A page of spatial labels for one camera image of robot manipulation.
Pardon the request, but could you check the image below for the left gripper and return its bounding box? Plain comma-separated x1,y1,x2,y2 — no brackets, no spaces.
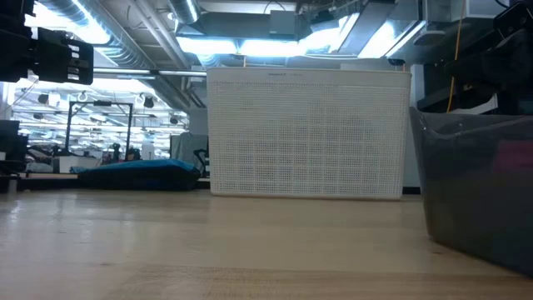
0,27,95,86

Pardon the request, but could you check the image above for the white perforated plastic basket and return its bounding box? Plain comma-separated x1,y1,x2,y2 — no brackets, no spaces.
206,67,413,201

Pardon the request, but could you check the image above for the dark translucent plastic bin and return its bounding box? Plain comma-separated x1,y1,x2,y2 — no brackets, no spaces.
409,106,533,278

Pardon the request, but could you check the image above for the black monitor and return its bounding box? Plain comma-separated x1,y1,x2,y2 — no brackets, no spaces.
0,120,28,162

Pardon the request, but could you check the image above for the grey fabric panel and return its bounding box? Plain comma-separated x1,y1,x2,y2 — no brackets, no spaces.
170,132,208,164

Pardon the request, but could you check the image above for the grey ceiling box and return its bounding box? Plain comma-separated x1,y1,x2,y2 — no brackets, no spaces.
269,10,297,37

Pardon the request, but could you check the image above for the white ceiling box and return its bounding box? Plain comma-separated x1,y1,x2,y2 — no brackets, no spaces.
451,0,511,22

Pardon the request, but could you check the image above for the silver ribbed ventilation duct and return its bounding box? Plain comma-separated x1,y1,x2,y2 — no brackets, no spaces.
39,0,151,70

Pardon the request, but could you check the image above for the black metal stand frame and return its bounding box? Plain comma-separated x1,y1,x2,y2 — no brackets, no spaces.
64,101,134,162

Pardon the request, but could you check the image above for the silver round duct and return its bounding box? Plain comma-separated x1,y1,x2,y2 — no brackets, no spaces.
168,0,201,25

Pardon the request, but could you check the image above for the yellow hanging cable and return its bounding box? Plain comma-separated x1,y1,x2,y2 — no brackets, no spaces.
446,0,466,113

